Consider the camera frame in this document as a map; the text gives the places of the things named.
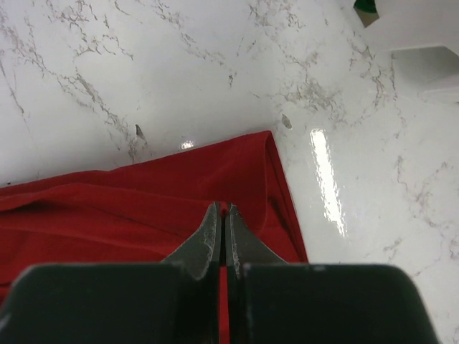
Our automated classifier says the red t shirt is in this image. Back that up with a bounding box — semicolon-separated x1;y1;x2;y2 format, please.
1;131;307;343

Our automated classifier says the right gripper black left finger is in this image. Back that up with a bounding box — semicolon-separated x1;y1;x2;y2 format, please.
1;204;221;343

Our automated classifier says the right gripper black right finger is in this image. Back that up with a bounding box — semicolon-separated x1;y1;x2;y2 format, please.
224;206;438;343

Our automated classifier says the white laundry basket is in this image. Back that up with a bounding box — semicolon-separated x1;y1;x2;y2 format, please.
351;0;459;105

